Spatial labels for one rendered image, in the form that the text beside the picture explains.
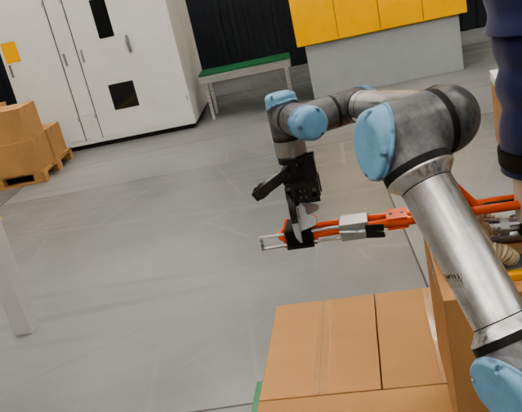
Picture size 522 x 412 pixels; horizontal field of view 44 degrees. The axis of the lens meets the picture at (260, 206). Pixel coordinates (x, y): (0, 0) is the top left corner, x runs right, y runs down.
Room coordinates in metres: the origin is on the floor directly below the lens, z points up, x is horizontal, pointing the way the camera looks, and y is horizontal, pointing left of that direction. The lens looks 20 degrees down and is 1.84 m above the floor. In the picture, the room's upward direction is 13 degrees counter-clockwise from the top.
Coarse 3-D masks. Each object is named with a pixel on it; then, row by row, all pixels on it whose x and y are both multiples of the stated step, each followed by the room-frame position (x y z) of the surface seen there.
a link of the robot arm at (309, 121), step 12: (324, 96) 1.42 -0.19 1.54; (288, 108) 1.40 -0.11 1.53; (300, 108) 1.36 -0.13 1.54; (312, 108) 1.34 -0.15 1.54; (324, 108) 1.38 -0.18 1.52; (336, 108) 1.38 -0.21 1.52; (288, 120) 1.37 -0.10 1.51; (300, 120) 1.33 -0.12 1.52; (312, 120) 1.34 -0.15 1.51; (324, 120) 1.35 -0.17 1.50; (336, 120) 1.38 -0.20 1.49; (288, 132) 1.39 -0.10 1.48; (300, 132) 1.33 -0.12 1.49; (312, 132) 1.34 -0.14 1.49; (324, 132) 1.35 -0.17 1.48
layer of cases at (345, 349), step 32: (288, 320) 2.19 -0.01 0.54; (320, 320) 2.14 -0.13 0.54; (352, 320) 2.09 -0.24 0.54; (384, 320) 2.04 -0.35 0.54; (416, 320) 2.00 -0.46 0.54; (288, 352) 1.98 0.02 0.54; (320, 352) 1.93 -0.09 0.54; (352, 352) 1.89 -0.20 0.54; (384, 352) 1.85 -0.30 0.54; (416, 352) 1.81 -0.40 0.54; (288, 384) 1.79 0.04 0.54; (320, 384) 1.76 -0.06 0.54; (352, 384) 1.72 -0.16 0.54; (384, 384) 1.68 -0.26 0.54; (416, 384) 1.65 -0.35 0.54
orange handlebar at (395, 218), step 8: (480, 200) 1.41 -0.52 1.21; (488, 200) 1.40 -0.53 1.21; (496, 200) 1.40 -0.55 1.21; (392, 208) 1.47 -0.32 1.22; (400, 208) 1.46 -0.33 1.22; (472, 208) 1.38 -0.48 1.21; (480, 208) 1.37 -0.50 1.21; (488, 208) 1.37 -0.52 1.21; (496, 208) 1.36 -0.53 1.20; (504, 208) 1.36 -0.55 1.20; (512, 208) 1.35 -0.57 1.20; (368, 216) 1.47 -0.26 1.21; (376, 216) 1.46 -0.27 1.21; (384, 216) 1.46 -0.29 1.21; (392, 216) 1.42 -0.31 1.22; (400, 216) 1.41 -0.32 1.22; (408, 216) 1.41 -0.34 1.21; (320, 224) 1.49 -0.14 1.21; (328, 224) 1.49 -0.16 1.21; (336, 224) 1.48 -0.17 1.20; (384, 224) 1.42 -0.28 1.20; (392, 224) 1.41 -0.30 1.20; (400, 224) 1.41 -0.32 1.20; (408, 224) 1.41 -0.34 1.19; (280, 232) 1.49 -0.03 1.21; (320, 232) 1.45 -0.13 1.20; (328, 232) 1.44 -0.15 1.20; (336, 232) 1.44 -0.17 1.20
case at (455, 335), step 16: (432, 256) 1.45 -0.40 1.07; (432, 272) 1.45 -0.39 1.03; (432, 288) 1.53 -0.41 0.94; (448, 288) 1.28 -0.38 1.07; (432, 304) 1.62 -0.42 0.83; (448, 304) 1.23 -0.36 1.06; (448, 320) 1.23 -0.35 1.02; (464, 320) 1.23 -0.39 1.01; (448, 336) 1.24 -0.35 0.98; (464, 336) 1.23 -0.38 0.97; (448, 352) 1.27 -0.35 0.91; (464, 352) 1.23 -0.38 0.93; (448, 368) 1.33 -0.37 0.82; (464, 368) 1.23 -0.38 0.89; (448, 384) 1.40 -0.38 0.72; (464, 384) 1.23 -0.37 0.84; (464, 400) 1.23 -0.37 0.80; (480, 400) 1.23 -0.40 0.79
